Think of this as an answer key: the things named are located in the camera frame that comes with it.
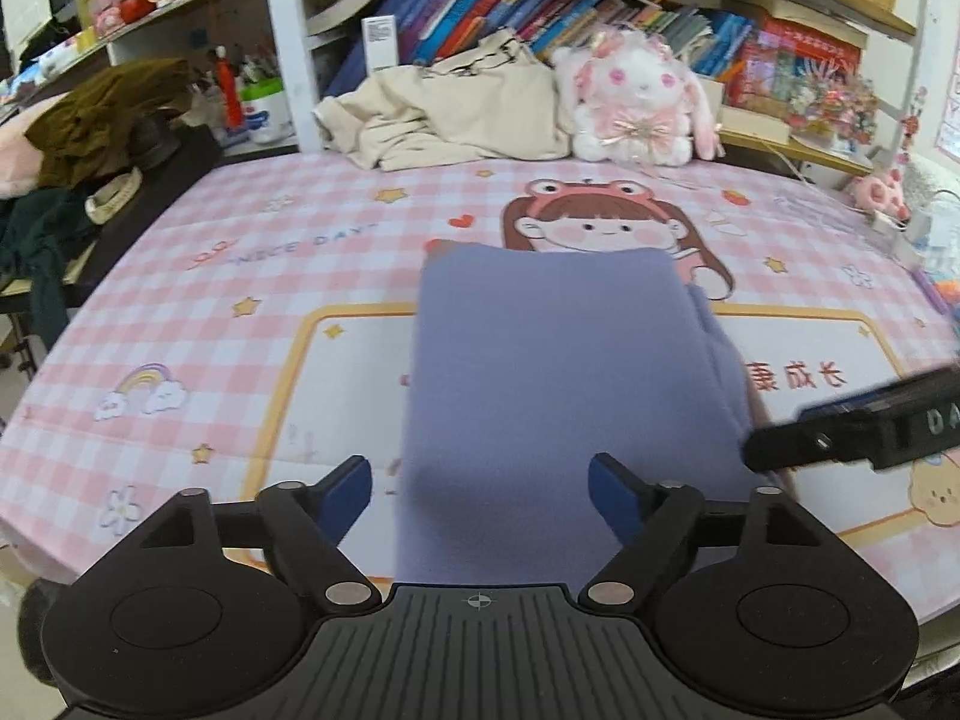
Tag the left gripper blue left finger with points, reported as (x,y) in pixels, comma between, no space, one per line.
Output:
(323,512)

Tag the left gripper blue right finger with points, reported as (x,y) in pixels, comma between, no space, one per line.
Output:
(627,503)

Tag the purple and brown sweater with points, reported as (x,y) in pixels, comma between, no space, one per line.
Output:
(525,367)

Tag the pink checkered desk mat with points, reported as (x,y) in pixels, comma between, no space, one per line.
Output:
(261,331)

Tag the small pink plush toy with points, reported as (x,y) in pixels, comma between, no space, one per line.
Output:
(881,192)

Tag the colourful bead ornament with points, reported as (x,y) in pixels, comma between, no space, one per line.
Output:
(834,113)

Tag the cream wrist watch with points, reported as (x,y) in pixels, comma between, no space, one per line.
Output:
(102,205)

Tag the white green pen jar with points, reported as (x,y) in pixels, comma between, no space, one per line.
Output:
(266,112)

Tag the white pink plush bunny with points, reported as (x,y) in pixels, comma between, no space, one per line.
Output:
(624,97)

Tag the red tassel charm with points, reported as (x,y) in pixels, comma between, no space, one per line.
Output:
(227,81)

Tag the cream beige garment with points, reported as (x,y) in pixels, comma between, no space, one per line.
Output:
(496,101)

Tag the olive brown clothing pile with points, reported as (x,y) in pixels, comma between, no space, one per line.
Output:
(87,130)

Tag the white barcode box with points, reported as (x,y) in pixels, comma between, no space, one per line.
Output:
(380,43)

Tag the row of colourful books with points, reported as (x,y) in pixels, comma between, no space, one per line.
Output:
(706,38)

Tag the alphabet wall poster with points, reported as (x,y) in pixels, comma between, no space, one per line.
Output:
(946,101)

